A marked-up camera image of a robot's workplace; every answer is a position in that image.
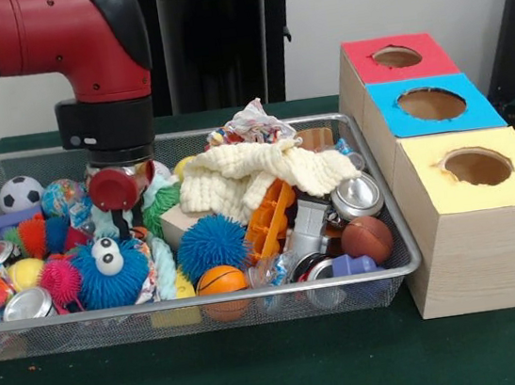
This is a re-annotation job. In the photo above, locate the orange plastic block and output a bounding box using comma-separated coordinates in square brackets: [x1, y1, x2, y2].
[236, 175, 305, 264]

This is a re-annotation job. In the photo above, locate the black and white soccer ball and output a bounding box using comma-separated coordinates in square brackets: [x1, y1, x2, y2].
[0, 172, 49, 216]

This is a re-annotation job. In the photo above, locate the cream muslin cloth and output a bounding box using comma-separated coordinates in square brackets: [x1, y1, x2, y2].
[173, 127, 367, 232]

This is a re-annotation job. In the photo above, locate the wooden box with three holes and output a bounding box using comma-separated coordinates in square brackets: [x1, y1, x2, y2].
[330, 18, 515, 329]

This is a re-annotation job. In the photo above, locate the globe print ball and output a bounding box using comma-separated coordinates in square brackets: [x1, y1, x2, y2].
[39, 175, 90, 219]

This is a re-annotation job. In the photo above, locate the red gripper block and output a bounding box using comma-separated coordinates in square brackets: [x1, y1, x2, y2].
[85, 158, 166, 246]

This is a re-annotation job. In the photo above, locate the silver drink can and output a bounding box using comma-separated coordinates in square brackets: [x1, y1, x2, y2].
[328, 168, 388, 224]

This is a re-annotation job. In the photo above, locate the brown football toy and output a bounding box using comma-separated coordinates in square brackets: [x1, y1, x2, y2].
[338, 211, 397, 269]

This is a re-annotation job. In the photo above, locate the dark green tablecloth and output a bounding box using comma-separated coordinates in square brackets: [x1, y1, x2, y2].
[0, 69, 515, 385]

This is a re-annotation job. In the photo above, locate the mint knitted cloth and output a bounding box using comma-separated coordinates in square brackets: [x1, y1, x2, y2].
[89, 169, 195, 309]

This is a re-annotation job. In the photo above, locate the clear mesh bin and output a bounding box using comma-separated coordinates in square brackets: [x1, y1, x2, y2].
[0, 102, 428, 363]

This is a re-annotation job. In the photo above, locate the blue spiky ball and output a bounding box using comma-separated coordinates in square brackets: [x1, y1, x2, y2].
[171, 210, 254, 287]

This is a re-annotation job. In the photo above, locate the blue fuzzy ball with eyes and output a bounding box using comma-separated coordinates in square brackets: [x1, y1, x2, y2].
[68, 231, 155, 313]

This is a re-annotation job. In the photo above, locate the orange basketball toy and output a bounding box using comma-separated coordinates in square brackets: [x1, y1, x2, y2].
[193, 263, 255, 325]

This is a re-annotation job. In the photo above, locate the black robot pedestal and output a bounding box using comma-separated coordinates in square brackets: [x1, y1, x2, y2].
[132, 0, 325, 120]

